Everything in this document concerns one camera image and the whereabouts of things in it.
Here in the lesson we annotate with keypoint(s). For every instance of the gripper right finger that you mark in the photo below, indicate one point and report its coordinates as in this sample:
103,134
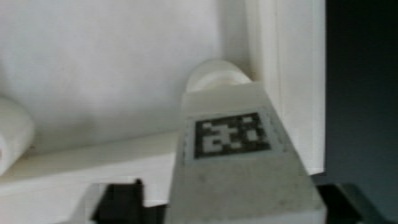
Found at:
362,199

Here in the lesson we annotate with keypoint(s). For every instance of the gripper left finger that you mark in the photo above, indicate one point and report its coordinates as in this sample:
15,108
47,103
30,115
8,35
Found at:
122,209

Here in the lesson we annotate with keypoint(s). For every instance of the white leg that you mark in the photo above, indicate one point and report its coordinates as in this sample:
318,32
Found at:
241,181

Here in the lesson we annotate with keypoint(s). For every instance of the white square tabletop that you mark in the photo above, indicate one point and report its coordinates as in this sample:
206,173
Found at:
99,56

